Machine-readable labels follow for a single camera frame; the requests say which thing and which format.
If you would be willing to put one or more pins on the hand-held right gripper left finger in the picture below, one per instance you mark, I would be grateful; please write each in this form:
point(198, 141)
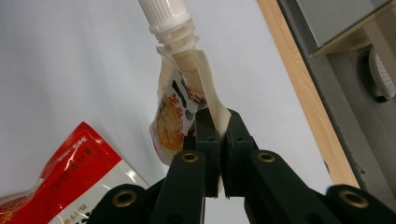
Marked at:
point(211, 155)

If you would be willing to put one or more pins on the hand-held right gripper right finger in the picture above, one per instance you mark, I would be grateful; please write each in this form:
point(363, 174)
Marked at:
point(236, 146)

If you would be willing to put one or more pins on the beige spout pouch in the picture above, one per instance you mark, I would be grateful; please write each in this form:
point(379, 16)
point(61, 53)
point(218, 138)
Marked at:
point(174, 124)

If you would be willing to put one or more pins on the red and white sauce packet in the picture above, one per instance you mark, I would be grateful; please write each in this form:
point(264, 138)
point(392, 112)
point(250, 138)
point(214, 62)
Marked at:
point(77, 165)

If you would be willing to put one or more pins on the white perforated object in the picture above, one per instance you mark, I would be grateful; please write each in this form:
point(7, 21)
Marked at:
point(383, 76)

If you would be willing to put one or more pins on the grey cabinet with wooden edge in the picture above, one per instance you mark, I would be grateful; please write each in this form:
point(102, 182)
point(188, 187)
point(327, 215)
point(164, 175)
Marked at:
point(342, 18)

